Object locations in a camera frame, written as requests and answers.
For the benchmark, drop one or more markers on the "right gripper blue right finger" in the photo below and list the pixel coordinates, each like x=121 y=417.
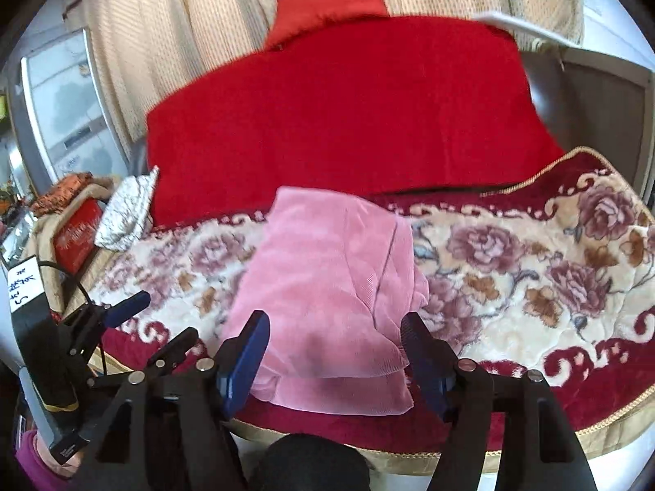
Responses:
x=432 y=362

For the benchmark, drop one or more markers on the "red sofa throw blanket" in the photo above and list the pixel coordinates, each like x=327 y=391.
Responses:
x=181 y=199

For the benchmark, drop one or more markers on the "silver refrigerator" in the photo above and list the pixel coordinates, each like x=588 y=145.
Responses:
x=60 y=117

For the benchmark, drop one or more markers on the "orange patterned folded cloth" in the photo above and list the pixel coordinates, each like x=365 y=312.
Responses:
x=61 y=195

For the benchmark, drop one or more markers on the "pink corduroy jacket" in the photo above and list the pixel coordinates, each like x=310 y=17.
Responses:
x=336 y=275

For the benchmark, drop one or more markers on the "purple sleeved left forearm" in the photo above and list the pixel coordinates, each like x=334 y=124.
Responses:
x=40 y=475

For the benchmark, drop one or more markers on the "white crackle pattern pillow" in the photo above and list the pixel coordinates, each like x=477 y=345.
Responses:
x=127 y=217

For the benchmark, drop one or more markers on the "floral plush seat blanket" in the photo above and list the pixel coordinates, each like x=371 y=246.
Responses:
x=555 y=274

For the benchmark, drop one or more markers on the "wooden baby crib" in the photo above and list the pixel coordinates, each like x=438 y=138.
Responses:
x=587 y=98

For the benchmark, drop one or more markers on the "red cushion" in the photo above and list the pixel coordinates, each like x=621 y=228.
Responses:
x=297 y=17

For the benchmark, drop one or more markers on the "red gift box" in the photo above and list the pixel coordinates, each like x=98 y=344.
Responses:
x=75 y=242

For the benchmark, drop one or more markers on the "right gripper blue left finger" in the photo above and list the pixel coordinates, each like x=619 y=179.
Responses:
x=239 y=360

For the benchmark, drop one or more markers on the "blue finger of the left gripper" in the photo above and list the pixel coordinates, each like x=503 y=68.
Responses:
x=173 y=353
x=116 y=315

